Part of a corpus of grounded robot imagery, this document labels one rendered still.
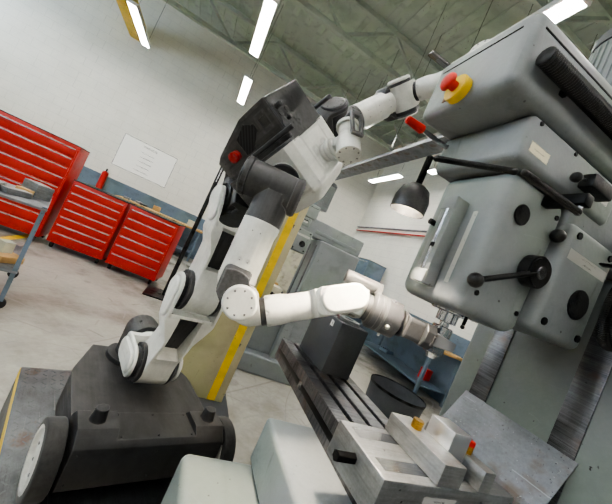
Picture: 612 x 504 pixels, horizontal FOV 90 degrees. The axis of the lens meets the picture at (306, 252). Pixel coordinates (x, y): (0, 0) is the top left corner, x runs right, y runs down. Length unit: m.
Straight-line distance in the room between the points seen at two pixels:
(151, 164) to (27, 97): 3.00
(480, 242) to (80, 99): 10.13
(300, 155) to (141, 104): 9.38
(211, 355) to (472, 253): 2.10
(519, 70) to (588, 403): 0.77
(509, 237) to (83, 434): 1.17
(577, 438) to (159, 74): 10.25
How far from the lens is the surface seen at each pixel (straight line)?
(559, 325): 0.92
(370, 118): 1.16
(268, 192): 0.72
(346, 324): 1.12
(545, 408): 1.11
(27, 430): 1.48
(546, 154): 0.82
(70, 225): 5.46
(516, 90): 0.77
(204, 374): 2.58
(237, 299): 0.67
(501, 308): 0.79
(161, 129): 9.90
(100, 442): 1.15
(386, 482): 0.61
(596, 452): 1.06
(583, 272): 0.95
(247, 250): 0.69
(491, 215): 0.75
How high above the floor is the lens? 1.27
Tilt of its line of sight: 2 degrees up
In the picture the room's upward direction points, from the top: 24 degrees clockwise
